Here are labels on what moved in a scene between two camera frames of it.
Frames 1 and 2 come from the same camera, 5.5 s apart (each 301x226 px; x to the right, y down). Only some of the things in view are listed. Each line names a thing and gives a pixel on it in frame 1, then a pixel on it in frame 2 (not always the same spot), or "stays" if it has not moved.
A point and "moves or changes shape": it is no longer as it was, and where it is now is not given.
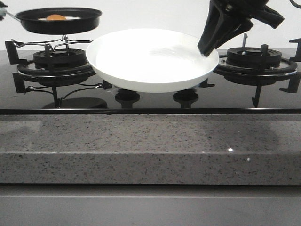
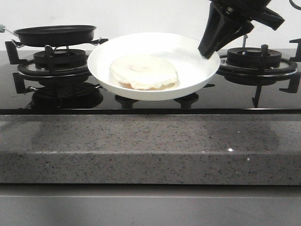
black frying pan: [89, 18] -> [54, 36]
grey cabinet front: [149, 205] stays
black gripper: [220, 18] stays
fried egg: [57, 17] -> [144, 72]
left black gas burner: [61, 59] stays
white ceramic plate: [150, 60] moves or changes shape
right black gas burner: [251, 56] stays
